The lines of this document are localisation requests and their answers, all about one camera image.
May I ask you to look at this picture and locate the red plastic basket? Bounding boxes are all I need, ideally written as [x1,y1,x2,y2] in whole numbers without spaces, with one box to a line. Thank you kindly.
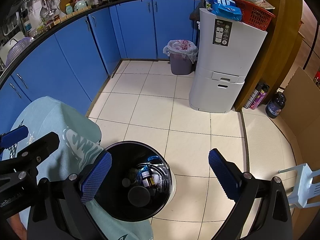
[233,0,276,31]

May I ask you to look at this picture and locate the blue foil wrapper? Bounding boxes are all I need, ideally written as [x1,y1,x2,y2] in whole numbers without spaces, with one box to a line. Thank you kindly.
[146,155,163,165]

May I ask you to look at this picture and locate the mint green kettle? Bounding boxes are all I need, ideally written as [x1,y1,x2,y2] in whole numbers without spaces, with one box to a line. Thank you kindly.
[74,0,88,11]

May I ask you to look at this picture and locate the person's left hand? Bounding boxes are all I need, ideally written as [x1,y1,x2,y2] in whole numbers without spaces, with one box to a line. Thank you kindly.
[9,213,27,240]

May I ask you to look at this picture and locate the purple plastic basket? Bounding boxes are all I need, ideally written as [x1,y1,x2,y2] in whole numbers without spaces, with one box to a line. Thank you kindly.
[5,37,34,67]

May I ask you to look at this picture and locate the blue snack bag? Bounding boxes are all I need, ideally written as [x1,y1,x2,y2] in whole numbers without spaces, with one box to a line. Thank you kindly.
[205,0,242,21]

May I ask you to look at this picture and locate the white tall appliance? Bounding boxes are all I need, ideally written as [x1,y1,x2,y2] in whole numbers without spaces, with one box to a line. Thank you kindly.
[189,8,267,113]

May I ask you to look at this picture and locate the light blue plastic stool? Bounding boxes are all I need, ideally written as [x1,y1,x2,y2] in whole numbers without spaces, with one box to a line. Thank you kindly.
[278,163,319,209]

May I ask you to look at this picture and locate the brown medicine bottle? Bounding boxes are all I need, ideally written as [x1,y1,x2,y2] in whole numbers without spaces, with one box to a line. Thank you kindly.
[141,170,156,187]

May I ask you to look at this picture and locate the teal printed tablecloth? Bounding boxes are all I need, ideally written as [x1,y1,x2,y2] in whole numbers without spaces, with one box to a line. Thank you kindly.
[2,96,153,239]

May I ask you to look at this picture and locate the dark glass jar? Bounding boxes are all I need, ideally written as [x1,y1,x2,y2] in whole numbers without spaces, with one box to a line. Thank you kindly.
[265,92,286,119]

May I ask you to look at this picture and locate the black trash bin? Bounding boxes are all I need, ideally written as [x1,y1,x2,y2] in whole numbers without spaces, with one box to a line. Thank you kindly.
[94,141,176,222]

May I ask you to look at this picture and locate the grey bin with plastic bag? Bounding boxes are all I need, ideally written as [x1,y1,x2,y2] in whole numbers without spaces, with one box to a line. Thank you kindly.
[163,40,199,75]

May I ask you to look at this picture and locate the metal dish rack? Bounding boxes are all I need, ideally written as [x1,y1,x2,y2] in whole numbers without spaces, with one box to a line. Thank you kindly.
[0,0,53,38]

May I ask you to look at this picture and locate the blue kitchen cabinets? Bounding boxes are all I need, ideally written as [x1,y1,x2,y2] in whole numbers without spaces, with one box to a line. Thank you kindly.
[1,0,199,133]

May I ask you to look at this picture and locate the spray cans on floor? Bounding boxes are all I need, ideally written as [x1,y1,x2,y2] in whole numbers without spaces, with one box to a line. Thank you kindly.
[244,82,270,109]

